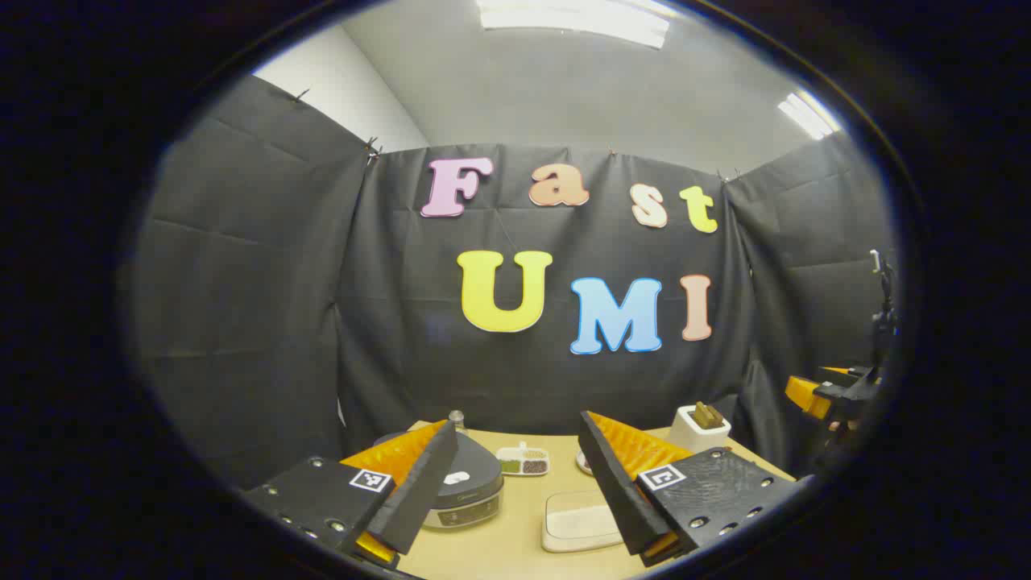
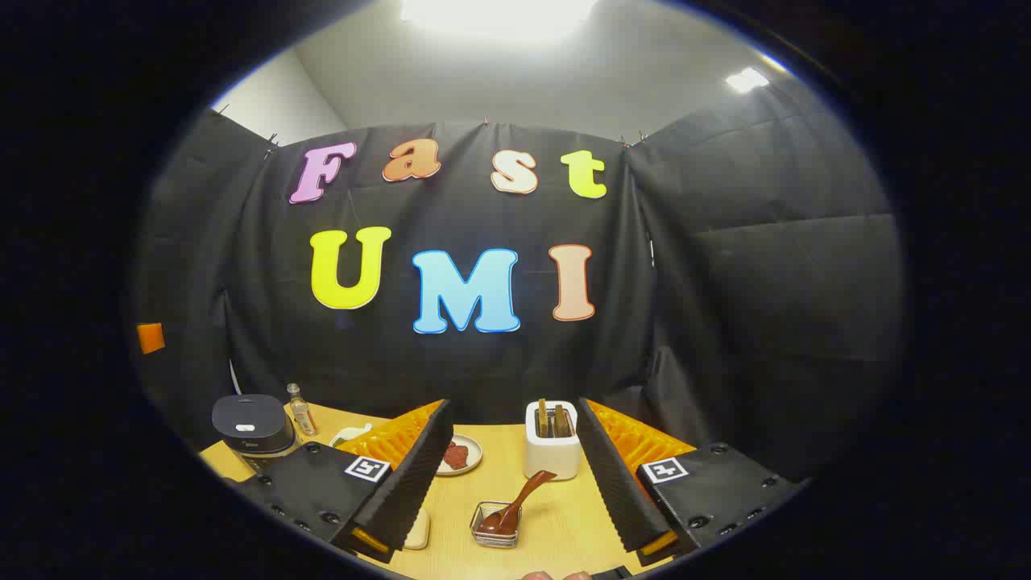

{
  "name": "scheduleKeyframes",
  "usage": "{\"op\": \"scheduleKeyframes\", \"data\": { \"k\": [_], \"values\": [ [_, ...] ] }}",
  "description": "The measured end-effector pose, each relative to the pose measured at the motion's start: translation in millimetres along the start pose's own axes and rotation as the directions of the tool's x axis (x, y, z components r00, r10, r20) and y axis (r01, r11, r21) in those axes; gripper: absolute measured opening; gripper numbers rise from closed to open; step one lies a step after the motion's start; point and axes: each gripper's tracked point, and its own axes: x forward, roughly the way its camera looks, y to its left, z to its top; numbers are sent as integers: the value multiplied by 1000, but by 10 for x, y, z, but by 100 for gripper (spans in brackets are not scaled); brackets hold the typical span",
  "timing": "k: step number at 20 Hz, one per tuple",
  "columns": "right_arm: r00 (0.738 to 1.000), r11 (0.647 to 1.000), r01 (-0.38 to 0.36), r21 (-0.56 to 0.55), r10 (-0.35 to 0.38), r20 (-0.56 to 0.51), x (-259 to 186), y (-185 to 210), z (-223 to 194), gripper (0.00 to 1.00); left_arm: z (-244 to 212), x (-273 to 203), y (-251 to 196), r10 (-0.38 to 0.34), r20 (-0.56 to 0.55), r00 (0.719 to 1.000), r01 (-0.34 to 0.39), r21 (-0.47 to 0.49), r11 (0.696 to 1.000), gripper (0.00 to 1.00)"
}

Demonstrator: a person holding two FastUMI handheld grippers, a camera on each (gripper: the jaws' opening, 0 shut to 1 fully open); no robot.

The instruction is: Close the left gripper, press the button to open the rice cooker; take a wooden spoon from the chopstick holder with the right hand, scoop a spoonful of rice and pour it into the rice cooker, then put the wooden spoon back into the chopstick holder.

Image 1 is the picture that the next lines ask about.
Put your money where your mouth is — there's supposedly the large ceiling light panel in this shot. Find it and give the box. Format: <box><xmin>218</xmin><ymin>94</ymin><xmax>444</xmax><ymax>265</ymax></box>
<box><xmin>477</xmin><ymin>0</ymin><xmax>671</xmax><ymax>49</ymax></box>

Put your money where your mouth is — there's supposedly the white toaster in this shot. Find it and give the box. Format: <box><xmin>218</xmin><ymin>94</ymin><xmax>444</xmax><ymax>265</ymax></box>
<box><xmin>667</xmin><ymin>403</ymin><xmax>732</xmax><ymax>454</ymax></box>

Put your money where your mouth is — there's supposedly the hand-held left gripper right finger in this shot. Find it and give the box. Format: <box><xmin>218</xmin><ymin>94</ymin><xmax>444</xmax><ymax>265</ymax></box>
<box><xmin>578</xmin><ymin>411</ymin><xmax>798</xmax><ymax>569</ymax></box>

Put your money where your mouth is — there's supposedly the silver black rice cooker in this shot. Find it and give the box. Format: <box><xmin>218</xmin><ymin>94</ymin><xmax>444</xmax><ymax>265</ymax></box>
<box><xmin>372</xmin><ymin>431</ymin><xmax>506</xmax><ymax>530</ymax></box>

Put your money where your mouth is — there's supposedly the clear glass tray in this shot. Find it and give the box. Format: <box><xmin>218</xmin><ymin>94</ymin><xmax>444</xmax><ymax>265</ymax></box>
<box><xmin>541</xmin><ymin>489</ymin><xmax>625</xmax><ymax>553</ymax></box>

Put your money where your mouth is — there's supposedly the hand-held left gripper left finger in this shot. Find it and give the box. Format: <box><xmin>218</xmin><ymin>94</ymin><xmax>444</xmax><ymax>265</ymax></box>
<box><xmin>242</xmin><ymin>419</ymin><xmax>460</xmax><ymax>569</ymax></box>

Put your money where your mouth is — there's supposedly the white divided dish of beans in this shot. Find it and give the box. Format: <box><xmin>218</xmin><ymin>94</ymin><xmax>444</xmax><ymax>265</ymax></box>
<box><xmin>495</xmin><ymin>441</ymin><xmax>551</xmax><ymax>478</ymax></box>

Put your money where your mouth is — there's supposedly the small ceiling light panel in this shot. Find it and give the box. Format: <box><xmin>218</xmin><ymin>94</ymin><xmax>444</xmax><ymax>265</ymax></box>
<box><xmin>777</xmin><ymin>90</ymin><xmax>843</xmax><ymax>140</ymax></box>

